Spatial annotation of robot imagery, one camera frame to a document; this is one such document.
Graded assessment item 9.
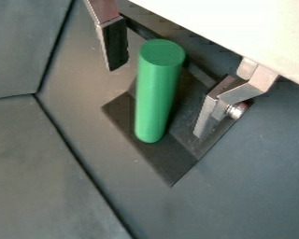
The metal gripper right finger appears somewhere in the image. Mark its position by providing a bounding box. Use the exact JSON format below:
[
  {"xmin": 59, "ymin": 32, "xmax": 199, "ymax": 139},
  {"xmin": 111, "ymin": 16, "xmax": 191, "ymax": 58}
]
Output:
[{"xmin": 194, "ymin": 58, "xmax": 278, "ymax": 138}]

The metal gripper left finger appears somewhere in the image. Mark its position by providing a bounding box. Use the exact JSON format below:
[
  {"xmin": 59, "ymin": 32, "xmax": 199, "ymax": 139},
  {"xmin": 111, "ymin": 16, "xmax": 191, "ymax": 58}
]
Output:
[{"xmin": 84, "ymin": 0, "xmax": 130, "ymax": 71}]

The green cylinder peg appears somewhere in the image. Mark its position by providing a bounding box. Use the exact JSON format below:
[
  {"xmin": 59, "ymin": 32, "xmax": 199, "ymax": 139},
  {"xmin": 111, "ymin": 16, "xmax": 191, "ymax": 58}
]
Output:
[{"xmin": 135, "ymin": 39, "xmax": 186, "ymax": 143}]

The black curved holder stand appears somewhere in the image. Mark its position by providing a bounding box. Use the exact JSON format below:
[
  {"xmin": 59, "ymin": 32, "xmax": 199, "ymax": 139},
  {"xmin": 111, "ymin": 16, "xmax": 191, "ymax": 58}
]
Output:
[{"xmin": 103, "ymin": 66, "xmax": 236, "ymax": 187}]

